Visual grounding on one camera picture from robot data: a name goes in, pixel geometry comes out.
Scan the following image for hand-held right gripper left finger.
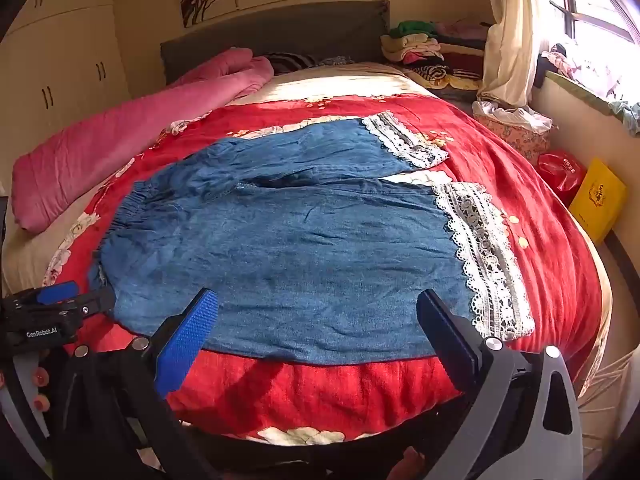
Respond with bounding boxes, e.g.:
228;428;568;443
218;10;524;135
55;287;221;480

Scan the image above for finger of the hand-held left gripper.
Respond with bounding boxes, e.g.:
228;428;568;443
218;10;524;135
65;286;117;318
2;281;81;311

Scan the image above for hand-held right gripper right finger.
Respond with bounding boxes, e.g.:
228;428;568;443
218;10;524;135
416;288;586;480

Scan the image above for blue denim pants lace trim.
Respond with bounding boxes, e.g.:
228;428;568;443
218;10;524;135
87;110;536;366

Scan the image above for person's left hand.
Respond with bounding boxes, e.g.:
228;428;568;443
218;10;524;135
27;366;53;411

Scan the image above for red floral blanket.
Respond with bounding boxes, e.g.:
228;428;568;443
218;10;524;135
2;62;613;448

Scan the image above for pink quilt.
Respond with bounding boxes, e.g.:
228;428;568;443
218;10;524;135
11;47;275;233

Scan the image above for red bag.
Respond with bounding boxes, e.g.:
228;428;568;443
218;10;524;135
537;151;588;206

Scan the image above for yellow bag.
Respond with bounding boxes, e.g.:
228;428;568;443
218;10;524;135
568;157;628;246

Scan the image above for pink floral bin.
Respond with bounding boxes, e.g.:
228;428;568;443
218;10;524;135
475;115;551;166

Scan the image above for white wardrobe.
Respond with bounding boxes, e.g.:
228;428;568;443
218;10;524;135
0;0;133;196

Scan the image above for white cloth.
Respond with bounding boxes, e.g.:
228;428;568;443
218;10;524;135
472;100;553;136

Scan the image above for pile of folded clothes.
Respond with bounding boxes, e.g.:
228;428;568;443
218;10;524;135
380;20;493;93

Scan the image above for striped pillow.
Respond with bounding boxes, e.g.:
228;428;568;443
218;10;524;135
262;51;321;76

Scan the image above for clothes on window sill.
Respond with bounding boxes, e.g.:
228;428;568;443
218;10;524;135
532;42;640;136

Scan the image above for cream curtain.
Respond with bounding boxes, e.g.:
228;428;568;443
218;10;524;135
477;0;566;108

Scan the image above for grey bed headboard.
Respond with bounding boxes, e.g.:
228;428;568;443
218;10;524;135
160;0;391;86

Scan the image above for window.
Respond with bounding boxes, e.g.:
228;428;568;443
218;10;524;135
550;0;640;56

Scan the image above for white wire rack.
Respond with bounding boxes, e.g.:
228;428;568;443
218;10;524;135
575;345;636;461

